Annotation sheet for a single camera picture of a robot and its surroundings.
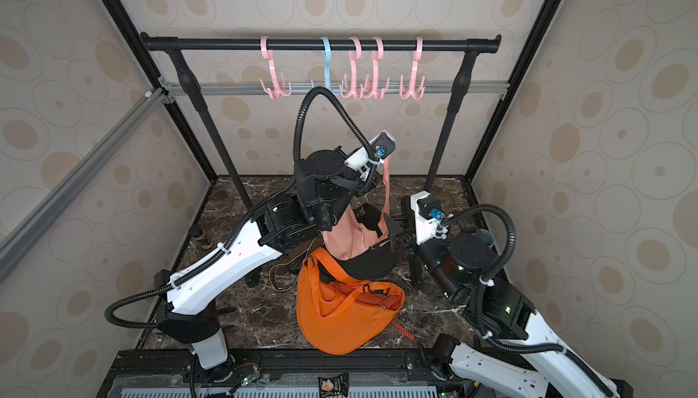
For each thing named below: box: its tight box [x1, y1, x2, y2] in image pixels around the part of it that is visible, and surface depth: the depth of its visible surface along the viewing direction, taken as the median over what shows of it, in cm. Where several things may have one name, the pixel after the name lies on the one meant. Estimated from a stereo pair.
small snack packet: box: [318, 371, 350, 398], surface depth 71 cm
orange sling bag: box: [296, 247, 407, 356], surface depth 81 cm
